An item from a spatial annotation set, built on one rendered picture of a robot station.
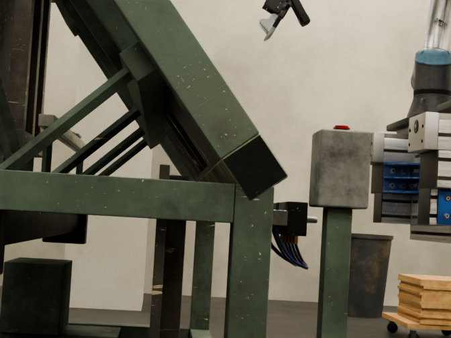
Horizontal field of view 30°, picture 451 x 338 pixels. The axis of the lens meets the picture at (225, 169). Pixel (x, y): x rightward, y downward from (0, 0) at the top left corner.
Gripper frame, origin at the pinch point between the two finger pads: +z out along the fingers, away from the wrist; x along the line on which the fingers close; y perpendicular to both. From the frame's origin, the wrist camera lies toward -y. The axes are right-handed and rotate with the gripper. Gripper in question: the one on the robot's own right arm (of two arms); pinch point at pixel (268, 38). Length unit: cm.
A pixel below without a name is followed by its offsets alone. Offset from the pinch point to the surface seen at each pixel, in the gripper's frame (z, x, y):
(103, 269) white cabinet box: 125, -347, 16
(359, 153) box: 33, 85, -32
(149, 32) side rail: 34, 85, 24
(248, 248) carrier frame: 65, 85, -21
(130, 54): 40, 79, 25
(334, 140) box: 33, 85, -25
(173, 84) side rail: 42, 85, 13
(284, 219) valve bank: 53, 57, -28
